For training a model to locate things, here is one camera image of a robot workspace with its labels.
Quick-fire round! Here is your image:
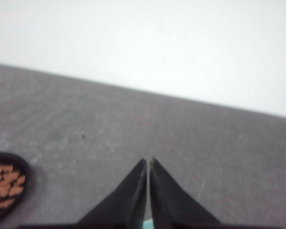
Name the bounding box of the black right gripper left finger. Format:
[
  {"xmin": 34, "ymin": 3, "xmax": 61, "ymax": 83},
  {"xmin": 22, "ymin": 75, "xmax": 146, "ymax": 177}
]
[{"xmin": 77, "ymin": 158, "xmax": 148, "ymax": 227}]

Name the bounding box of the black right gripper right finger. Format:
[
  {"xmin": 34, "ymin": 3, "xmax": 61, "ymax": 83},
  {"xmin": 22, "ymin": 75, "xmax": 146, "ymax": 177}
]
[{"xmin": 149, "ymin": 156, "xmax": 221, "ymax": 227}]

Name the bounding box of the black frying pan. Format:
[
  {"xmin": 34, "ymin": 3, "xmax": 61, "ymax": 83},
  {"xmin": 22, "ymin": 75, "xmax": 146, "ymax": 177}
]
[{"xmin": 0, "ymin": 152, "xmax": 31, "ymax": 220}]

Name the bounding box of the teal ceramic bowl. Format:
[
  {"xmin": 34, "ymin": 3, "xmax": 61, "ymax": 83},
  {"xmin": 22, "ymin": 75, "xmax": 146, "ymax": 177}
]
[{"xmin": 142, "ymin": 219, "xmax": 154, "ymax": 229}]

